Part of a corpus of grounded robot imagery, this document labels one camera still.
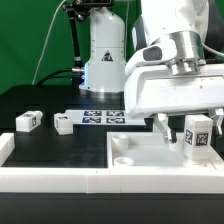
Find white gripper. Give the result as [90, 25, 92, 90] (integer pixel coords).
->
[124, 64, 224, 143]

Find white square tabletop panel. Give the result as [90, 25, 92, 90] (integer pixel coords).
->
[107, 132, 216, 168]

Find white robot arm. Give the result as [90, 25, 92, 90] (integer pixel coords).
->
[80, 0, 224, 141]

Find white U-shaped obstacle fence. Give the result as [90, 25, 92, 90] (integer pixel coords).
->
[0, 133, 224, 194]

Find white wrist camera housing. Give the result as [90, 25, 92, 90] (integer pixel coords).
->
[125, 39, 177, 76]

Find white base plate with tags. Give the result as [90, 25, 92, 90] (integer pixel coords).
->
[65, 110, 145, 126]

